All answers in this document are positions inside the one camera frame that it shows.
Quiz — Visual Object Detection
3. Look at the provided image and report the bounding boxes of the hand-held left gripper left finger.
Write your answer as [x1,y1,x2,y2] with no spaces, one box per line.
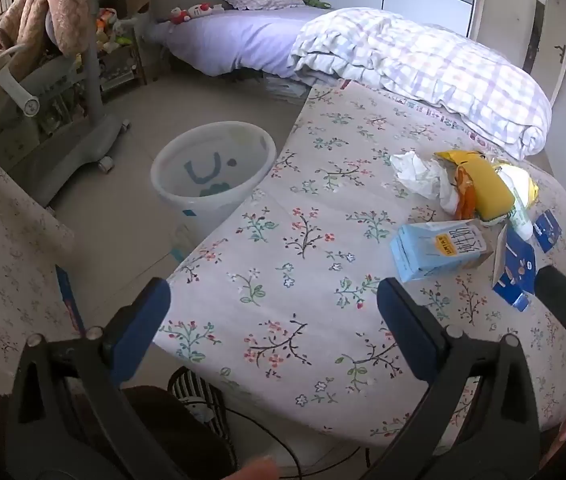
[5,276,191,480]

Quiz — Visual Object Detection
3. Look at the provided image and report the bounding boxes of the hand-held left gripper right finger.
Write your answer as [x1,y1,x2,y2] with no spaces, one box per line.
[360,276,557,480]

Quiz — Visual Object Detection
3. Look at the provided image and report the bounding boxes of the torn blue cardboard box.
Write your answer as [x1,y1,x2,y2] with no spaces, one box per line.
[492,224,537,313]

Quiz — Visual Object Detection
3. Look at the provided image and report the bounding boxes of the blue cardboard piece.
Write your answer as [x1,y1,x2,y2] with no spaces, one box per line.
[533,210,563,254]

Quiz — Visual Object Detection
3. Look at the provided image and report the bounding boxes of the light blue carton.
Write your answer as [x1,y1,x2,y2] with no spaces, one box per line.
[389,220,489,284]

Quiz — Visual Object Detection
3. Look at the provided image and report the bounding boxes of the white tube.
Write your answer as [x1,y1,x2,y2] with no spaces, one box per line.
[507,206,535,242]

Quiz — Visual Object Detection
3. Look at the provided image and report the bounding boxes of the yellow white bag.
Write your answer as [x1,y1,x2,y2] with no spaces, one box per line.
[496,159,540,212]

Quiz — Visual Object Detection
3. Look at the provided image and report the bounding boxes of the white translucent plastic bin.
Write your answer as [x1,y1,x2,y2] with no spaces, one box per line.
[150,121,277,232]

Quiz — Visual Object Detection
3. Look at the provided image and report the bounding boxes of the yellow sponge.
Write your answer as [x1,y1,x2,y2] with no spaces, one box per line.
[463,161,517,222]

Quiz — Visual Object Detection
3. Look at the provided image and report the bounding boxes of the white tissue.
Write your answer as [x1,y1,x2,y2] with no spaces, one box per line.
[389,150,460,214]

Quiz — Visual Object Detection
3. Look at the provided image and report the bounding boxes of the yellow snack wrapper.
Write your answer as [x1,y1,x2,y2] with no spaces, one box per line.
[433,149,495,221]

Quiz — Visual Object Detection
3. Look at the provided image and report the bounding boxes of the person's left hand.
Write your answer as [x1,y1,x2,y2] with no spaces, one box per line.
[233,454,280,480]

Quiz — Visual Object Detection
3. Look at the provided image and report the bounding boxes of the blue flat box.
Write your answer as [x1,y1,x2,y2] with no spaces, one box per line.
[55,265,86,337]

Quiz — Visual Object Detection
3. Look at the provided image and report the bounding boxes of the black fan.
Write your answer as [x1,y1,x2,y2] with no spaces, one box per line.
[167,366,240,480]

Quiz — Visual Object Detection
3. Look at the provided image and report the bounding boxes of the floral tablecloth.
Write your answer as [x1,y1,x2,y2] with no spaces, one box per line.
[152,80,566,461]

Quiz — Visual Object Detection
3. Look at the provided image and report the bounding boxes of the floral fabric cover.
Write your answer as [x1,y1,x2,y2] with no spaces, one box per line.
[0,120,76,396]

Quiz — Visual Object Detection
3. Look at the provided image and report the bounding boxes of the grey wheeled chair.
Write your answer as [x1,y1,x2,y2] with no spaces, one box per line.
[0,0,131,208]

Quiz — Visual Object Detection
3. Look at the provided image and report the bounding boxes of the toy shelf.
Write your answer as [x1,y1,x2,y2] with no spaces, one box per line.
[94,7,150,92]

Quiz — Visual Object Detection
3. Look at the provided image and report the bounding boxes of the white door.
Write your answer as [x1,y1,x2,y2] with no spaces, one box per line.
[520,0,566,107]

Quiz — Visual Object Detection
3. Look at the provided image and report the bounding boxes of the stack of books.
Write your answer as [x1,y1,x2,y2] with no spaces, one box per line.
[262,72,315,107]

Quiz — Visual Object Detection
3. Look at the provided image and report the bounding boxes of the plaid quilt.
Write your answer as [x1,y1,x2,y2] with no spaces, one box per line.
[287,7,554,161]

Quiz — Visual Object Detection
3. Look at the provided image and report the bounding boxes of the purple bed sheet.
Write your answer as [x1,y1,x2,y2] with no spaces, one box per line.
[150,4,335,79]

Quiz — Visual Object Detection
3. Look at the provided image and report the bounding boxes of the white red cat plush toy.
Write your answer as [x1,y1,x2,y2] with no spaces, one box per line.
[169,2,225,25]

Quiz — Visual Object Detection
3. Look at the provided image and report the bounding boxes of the brown fleece blanket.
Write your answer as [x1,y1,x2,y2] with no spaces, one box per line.
[0,0,160,81]

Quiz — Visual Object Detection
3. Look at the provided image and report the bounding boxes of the black cable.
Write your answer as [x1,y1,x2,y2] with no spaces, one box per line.
[223,404,371,479]

